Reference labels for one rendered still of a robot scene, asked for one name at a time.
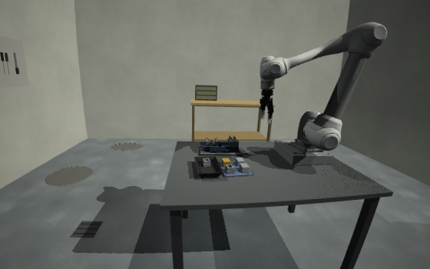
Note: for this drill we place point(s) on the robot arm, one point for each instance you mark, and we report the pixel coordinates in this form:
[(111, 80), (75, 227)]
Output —
[(323, 131)]

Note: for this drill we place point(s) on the yellow rectangular block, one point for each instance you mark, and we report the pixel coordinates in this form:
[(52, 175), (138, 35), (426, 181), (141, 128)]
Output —
[(225, 161)]

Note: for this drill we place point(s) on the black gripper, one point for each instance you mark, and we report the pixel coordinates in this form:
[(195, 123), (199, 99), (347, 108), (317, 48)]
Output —
[(266, 96)]

